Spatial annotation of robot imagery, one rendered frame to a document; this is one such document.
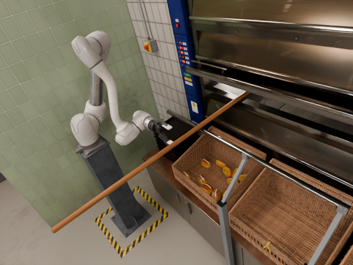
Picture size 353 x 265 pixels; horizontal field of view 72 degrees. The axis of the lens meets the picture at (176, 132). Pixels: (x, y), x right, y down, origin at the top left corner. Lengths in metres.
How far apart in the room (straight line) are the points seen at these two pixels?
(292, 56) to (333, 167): 0.65
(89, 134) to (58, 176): 0.92
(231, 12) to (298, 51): 0.42
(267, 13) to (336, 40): 0.34
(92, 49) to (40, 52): 0.76
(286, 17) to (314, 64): 0.26
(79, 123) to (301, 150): 1.48
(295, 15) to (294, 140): 0.72
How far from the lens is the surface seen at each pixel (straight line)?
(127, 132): 1.65
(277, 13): 1.36
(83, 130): 1.90
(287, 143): 1.68
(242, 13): 1.48
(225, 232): 1.62
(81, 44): 1.60
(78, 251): 2.78
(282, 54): 1.43
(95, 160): 2.02
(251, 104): 1.72
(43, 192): 2.79
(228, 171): 1.98
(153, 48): 2.27
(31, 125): 2.44
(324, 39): 1.30
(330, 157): 1.60
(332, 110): 1.24
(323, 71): 1.34
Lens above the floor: 2.10
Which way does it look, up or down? 36 degrees down
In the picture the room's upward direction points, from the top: 14 degrees counter-clockwise
